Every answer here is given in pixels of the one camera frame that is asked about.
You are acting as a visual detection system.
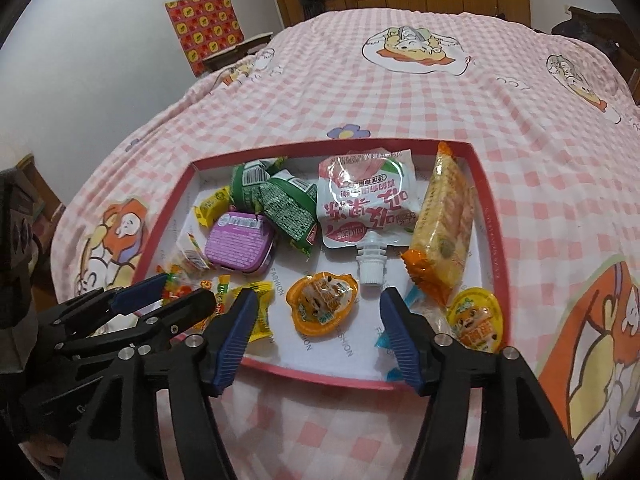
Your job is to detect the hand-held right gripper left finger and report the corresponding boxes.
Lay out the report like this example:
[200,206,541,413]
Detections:
[60,287,261,480]

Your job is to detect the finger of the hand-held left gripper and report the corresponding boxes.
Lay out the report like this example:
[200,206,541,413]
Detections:
[35,274,170,346]
[55,287,218,361]

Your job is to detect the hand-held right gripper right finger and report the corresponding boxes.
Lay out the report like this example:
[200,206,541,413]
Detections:
[380,287,583,480]

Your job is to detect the light blue candy packet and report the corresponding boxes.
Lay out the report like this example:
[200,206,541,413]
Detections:
[375,284,451,381]

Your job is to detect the yellow candy packet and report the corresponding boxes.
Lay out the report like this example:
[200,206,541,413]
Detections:
[235,281,275,343]
[194,186,233,231]

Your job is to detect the striped candy packet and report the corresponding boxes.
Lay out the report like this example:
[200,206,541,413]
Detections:
[170,232,211,275]

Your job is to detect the yellow jelly cup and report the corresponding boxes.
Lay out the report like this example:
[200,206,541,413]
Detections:
[446,287,502,354]

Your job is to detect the orange jelly cup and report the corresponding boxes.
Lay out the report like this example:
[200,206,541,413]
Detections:
[286,270,360,337]

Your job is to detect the purple tin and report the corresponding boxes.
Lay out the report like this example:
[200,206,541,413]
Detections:
[204,211,277,276]

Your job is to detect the red cardboard box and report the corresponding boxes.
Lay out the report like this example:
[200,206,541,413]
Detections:
[131,137,512,392]

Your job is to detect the orange cracker packet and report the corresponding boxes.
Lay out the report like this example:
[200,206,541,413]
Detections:
[400,141,476,306]

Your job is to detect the green snack packet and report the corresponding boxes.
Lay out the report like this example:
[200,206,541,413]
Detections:
[229,156,288,211]
[260,170,321,256]

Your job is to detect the pink drink pouch white spout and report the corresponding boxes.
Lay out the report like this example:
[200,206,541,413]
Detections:
[316,146,425,287]

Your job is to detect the wooden nightstand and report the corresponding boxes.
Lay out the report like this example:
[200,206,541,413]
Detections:
[14,156,66,291]

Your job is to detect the pink checked printed blanket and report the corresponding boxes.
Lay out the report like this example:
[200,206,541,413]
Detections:
[50,10,640,480]

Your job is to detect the wooden desk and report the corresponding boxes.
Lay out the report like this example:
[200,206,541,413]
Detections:
[201,32,274,78]

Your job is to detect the dark cloth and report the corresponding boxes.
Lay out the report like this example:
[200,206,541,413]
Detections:
[550,15,601,43]

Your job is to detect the dark wooden headboard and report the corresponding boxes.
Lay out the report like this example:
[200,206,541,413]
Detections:
[567,6,640,106]

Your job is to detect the red yellow wall poster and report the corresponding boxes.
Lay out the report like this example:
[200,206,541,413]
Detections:
[165,0,246,78]

